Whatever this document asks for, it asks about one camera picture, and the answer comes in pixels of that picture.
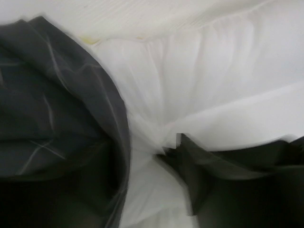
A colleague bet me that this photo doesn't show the dark grey checked pillowcase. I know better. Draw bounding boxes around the dark grey checked pillowcase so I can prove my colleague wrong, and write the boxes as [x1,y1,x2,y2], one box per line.
[0,17,131,228]

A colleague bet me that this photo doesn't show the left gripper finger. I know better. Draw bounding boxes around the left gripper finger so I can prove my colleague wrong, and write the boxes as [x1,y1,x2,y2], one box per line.
[157,134,304,228]

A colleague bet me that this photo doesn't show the white pillow yellow edge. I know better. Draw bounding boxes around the white pillow yellow edge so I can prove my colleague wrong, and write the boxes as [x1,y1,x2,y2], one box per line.
[83,0,304,228]

